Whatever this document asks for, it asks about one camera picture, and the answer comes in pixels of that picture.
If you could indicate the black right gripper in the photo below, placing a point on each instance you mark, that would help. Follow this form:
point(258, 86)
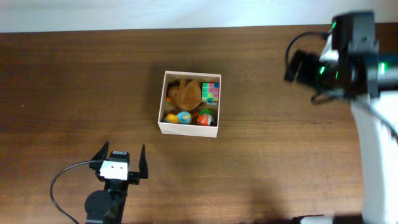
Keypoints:
point(304, 73)

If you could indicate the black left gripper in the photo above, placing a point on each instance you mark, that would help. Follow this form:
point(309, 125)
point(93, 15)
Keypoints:
point(134, 178)

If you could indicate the orange blue duck toy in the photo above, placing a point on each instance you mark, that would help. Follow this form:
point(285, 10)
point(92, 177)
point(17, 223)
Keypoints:
point(183, 117)

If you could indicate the brown plush chicken toy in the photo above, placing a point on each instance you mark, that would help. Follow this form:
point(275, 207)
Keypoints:
point(186, 96)

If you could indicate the red white ball toy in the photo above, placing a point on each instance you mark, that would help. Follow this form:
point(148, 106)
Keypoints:
point(205, 119)

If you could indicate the green lattice ball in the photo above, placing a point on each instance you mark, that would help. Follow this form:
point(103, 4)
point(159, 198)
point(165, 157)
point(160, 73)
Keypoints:
point(206, 112)

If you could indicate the colourful puzzle cube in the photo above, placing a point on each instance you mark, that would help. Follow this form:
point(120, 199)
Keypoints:
point(210, 93)

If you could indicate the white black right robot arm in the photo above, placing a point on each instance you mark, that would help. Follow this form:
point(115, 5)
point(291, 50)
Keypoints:
point(374, 107)

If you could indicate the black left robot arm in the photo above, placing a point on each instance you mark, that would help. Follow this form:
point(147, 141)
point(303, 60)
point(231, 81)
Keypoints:
point(107, 205)

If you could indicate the pink cardboard box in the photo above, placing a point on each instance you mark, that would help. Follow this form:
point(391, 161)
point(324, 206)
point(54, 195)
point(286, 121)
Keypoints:
point(173, 78)

